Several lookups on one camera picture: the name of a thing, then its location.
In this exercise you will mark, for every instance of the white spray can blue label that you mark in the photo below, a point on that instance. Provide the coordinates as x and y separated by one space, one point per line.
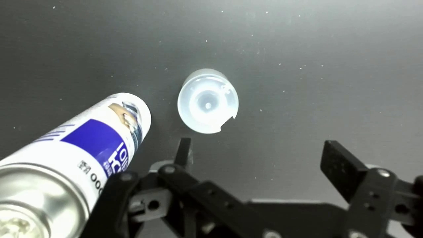
67 175

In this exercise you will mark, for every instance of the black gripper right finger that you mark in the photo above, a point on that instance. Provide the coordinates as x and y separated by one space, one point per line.
362 185

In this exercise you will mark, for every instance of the translucent plastic spray cap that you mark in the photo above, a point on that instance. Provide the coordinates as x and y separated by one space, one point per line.
207 103

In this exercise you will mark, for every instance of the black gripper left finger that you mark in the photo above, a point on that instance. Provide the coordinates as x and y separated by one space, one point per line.
194 189

